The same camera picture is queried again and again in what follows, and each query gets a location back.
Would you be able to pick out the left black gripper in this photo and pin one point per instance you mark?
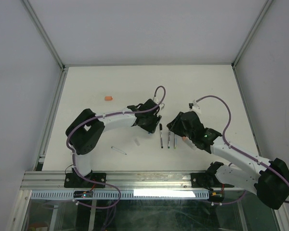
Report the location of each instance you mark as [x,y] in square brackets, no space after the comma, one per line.
[151,129]

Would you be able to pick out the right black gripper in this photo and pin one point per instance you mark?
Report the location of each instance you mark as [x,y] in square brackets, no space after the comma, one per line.
[173,126]

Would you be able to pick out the white black end pen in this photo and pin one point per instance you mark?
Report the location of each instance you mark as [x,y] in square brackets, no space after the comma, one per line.
[161,139]

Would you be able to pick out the white green end pen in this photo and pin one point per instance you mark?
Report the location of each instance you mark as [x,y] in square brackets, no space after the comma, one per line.
[169,140]

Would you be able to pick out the silver green tip pen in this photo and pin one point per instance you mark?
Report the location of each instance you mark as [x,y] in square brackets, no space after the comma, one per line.
[175,142]

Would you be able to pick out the white blue end pen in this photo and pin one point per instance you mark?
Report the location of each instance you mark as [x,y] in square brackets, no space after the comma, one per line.
[118,150]

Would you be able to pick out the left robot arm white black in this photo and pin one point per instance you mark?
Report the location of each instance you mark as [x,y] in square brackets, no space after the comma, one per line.
[85,131]

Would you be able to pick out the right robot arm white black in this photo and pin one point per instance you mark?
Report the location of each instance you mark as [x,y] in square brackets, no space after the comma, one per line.
[268,179]

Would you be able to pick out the orange pen cap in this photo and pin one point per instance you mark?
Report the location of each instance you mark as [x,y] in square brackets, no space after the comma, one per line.
[108,98]

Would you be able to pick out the orange tip marker clear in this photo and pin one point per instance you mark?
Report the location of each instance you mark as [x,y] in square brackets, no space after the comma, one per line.
[189,143]

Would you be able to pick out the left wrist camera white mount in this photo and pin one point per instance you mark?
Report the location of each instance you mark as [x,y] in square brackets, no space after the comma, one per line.
[161,105]

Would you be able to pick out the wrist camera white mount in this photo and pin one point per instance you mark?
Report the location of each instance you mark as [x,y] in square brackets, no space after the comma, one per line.
[193,106]
[161,105]

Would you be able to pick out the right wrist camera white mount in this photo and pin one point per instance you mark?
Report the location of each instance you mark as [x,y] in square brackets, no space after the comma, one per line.
[193,106]

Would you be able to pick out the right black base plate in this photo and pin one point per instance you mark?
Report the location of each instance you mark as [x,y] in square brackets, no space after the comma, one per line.
[200,180]

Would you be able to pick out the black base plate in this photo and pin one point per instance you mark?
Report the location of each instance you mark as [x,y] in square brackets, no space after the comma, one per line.
[200,180]
[73,180]

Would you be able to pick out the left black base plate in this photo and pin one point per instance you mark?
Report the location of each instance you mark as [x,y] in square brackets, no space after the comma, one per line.
[73,180]

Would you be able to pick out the aluminium mounting rail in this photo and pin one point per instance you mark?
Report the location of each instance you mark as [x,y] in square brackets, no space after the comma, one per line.
[124,180]

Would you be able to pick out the white slotted cable duct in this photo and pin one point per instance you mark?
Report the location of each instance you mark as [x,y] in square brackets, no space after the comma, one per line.
[137,194]

